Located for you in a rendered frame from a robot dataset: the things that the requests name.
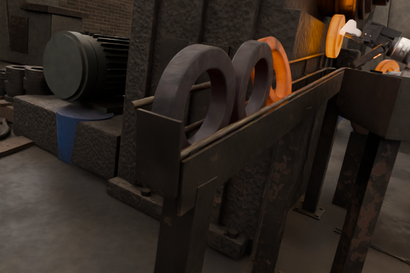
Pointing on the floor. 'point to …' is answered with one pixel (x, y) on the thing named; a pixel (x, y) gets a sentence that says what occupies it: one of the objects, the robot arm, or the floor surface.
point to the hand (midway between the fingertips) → (337, 31)
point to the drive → (80, 97)
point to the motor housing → (350, 166)
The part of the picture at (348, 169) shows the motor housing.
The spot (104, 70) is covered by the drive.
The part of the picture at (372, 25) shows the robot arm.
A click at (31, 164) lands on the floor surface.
